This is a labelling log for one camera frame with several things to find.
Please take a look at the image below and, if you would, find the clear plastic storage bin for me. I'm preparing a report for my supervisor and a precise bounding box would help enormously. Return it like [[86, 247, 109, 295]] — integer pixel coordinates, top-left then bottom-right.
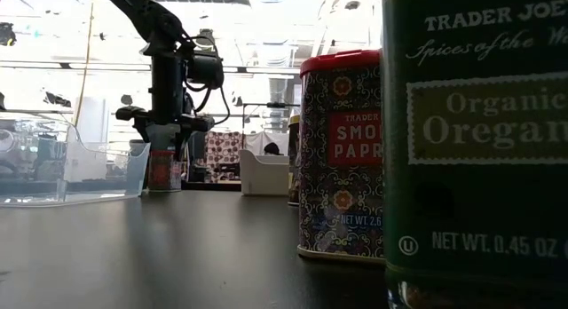
[[0, 113, 154, 208]]

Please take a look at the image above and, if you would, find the long ceiling light strip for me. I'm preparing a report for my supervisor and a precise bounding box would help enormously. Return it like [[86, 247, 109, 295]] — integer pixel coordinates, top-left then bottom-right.
[[0, 59, 303, 78]]

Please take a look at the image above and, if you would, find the white column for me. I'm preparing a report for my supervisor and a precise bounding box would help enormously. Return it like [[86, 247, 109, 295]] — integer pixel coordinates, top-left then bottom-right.
[[73, 95, 111, 182]]

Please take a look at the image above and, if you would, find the green lid oregano spice jar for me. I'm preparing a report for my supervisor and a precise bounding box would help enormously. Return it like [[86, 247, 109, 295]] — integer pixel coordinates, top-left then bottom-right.
[[381, 0, 568, 309]]

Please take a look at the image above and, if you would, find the yellow lid dark spice jar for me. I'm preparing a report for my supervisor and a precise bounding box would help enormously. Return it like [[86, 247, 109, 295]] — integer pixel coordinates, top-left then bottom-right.
[[287, 114, 302, 207]]

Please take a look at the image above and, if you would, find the red lid smoked paprika tin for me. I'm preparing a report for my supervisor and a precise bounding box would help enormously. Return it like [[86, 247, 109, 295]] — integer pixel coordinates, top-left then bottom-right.
[[147, 148, 184, 194], [296, 49, 386, 266]]

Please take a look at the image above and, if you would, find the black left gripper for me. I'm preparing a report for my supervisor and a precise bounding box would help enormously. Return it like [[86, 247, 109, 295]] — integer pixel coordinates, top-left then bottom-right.
[[115, 93, 216, 162]]

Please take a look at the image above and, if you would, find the red white patterned cloth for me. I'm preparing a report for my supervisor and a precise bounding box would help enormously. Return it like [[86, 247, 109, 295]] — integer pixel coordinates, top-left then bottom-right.
[[204, 131, 243, 183]]

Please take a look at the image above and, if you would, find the white plastic storage bin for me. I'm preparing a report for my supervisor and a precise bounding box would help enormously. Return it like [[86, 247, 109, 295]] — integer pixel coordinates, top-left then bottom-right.
[[238, 148, 292, 197]]

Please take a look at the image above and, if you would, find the black monitor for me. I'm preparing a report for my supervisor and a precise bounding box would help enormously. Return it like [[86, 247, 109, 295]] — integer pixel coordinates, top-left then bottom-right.
[[188, 131, 208, 168]]

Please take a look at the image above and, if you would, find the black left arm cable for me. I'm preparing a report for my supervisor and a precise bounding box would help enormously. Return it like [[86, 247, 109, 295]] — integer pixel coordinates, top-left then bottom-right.
[[182, 31, 232, 126]]

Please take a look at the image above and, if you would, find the black overhead camera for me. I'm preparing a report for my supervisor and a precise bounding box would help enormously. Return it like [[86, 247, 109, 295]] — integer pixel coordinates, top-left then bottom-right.
[[194, 28, 217, 52], [0, 22, 18, 47]]

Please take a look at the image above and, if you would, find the silver ventilation duct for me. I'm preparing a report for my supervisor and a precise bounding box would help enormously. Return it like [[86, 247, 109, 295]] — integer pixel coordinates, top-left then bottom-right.
[[267, 76, 292, 123]]

